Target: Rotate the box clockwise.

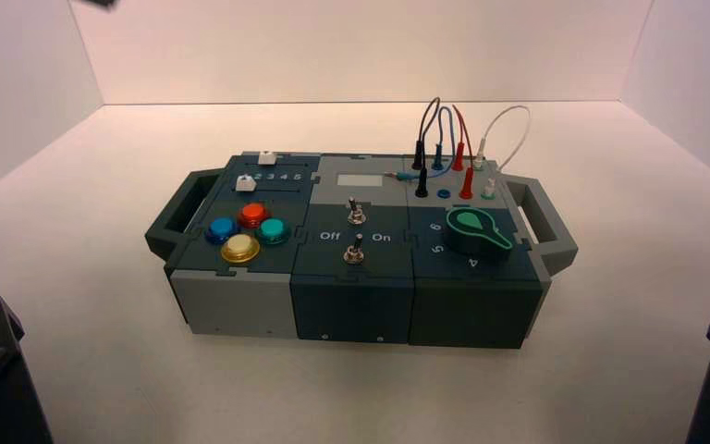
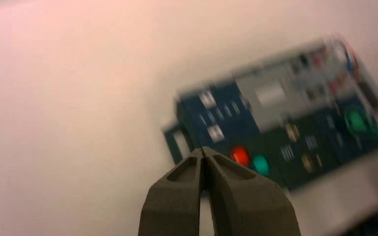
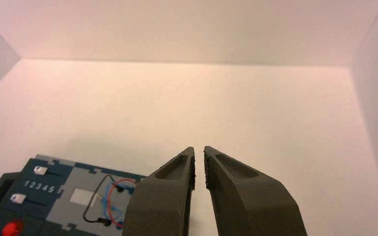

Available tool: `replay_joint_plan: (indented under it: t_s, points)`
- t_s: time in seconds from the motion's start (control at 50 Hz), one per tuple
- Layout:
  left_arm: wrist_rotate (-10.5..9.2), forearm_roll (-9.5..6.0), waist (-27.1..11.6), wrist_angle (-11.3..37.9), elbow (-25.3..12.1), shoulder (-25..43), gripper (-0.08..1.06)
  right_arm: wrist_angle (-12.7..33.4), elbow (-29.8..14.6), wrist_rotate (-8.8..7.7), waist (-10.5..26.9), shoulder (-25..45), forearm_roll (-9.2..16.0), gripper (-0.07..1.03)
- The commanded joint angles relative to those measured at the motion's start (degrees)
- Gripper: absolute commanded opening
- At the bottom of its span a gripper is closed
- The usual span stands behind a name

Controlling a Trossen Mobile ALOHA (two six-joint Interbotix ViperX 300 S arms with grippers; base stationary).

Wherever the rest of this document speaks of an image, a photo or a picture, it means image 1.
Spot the dark teal grey task box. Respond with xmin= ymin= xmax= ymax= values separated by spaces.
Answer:
xmin=144 ymin=150 xmax=579 ymax=351

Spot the green round push button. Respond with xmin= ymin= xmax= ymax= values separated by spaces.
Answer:
xmin=254 ymin=217 xmax=291 ymax=247

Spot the red round push button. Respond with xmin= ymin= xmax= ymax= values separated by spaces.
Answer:
xmin=237 ymin=203 xmax=270 ymax=229

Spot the dark rotary knob green pointer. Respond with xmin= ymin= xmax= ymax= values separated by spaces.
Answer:
xmin=445 ymin=206 xmax=514 ymax=259

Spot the yellow round push button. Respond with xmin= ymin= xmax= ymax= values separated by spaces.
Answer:
xmin=220 ymin=233 xmax=262 ymax=265

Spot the blue round push button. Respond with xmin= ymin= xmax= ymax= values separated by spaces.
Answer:
xmin=204 ymin=216 xmax=241 ymax=246

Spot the black banana plug cable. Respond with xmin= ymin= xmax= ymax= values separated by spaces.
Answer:
xmin=410 ymin=96 xmax=443 ymax=199

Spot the blue banana plug cable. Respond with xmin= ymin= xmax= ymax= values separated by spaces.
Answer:
xmin=384 ymin=105 xmax=459 ymax=183

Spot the red banana plug cable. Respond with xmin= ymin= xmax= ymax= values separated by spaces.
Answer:
xmin=450 ymin=104 xmax=477 ymax=201

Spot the white banana plug cable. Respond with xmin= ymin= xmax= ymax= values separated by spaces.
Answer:
xmin=472 ymin=105 xmax=533 ymax=199

